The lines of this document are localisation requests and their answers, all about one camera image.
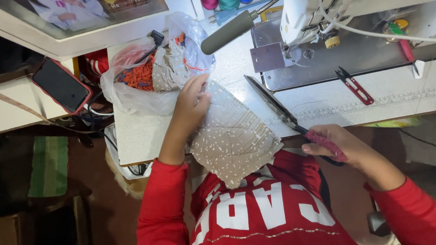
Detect person's right hand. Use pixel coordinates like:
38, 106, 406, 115
301, 123, 365, 167

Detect person's left hand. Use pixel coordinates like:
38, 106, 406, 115
173, 72, 213, 134

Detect large scissors with pink-wrapped handle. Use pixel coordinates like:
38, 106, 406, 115
240, 75, 351, 167

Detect beige white-dotted fabric piece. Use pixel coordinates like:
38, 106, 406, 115
188, 80, 287, 192

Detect clear plastic bag of fabrics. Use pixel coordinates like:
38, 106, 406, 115
99, 8, 219, 119

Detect grey gooseneck lamp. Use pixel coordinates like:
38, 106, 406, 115
200, 0, 288, 59

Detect red thread snips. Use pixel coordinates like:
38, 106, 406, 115
333, 66, 376, 106

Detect blue power plug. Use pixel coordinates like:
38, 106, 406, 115
208, 6, 242, 27

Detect person's red printed sweatshirt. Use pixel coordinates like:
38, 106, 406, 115
136, 143, 436, 245

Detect white sewing machine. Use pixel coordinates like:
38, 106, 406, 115
247, 0, 436, 99

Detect colourful pincushion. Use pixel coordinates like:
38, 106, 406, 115
382, 18, 410, 37

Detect smartphone in red case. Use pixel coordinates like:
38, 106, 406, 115
30, 57, 95, 116

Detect framed picture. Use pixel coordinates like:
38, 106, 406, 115
0, 0, 198, 68

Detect green striped cloth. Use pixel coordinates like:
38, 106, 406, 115
28, 135, 70, 199

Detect beige measuring tape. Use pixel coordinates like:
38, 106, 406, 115
0, 87, 99, 135

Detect black charger cable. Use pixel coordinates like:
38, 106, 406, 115
132, 29, 165, 67

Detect white cable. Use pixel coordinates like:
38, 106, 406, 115
316, 0, 436, 44

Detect red-handled seam ripper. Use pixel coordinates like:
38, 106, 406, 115
397, 39, 423, 77

